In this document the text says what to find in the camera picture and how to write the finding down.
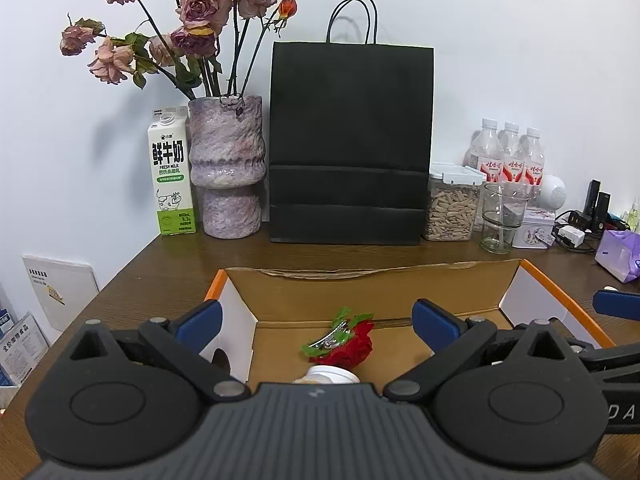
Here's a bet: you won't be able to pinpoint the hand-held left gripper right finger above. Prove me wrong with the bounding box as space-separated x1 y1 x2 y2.
382 298 568 403

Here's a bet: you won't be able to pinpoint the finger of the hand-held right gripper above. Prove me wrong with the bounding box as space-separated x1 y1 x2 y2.
592 289 640 321
562 332 640 376

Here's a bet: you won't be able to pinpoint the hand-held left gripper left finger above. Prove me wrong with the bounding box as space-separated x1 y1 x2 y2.
70 299 251 403

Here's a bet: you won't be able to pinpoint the red cardboard box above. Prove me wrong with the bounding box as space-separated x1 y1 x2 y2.
204 258 617 396

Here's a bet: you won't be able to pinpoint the red artificial rose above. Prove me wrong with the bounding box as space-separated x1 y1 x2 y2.
300 306 376 367

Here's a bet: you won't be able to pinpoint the brown wooden desktop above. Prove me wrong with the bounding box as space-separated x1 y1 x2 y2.
0 232 640 480

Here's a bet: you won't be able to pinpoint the purple tissue pack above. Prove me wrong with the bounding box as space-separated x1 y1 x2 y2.
594 229 640 283

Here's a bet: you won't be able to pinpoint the white charger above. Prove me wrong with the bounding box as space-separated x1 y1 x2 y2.
557 225 586 248

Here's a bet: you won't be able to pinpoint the white tin box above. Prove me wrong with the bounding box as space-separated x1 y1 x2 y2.
512 207 557 249

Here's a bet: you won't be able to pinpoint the clear glass cup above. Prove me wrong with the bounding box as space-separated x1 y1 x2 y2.
480 182 530 255

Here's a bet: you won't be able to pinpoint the clear seed container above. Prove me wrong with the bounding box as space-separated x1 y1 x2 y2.
422 162 487 242

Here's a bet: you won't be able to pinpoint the white round speaker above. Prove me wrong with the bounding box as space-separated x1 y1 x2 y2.
542 174 568 209

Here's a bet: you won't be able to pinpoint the white green milk carton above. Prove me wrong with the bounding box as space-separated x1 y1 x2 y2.
146 106 198 236

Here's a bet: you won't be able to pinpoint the purple mottled vase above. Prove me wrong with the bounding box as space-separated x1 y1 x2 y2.
187 94 266 240

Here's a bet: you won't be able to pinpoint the clear water bottle red label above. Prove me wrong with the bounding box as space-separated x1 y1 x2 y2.
522 127 546 196
469 118 503 183
500 121 524 185

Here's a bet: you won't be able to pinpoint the blue white packet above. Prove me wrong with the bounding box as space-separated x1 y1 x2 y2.
0 311 51 388

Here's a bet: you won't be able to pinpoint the black paper bag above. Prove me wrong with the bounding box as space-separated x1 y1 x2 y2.
268 0 435 246

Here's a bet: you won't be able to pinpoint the dried pink rose bouquet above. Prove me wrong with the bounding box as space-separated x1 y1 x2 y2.
60 0 301 101

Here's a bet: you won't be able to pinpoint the black chargers and cables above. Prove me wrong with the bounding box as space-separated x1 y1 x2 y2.
552 209 608 253

